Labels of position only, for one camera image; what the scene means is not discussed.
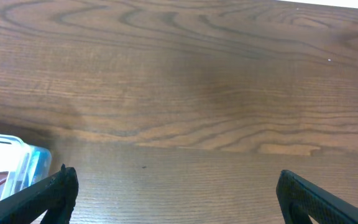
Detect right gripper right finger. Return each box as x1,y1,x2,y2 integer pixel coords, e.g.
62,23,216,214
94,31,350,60
276,170,358,224

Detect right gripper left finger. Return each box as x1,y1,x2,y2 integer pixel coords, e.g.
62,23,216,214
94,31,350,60
0,165,79,224

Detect clear plastic container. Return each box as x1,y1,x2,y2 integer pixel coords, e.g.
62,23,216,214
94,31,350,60
0,134,52,201

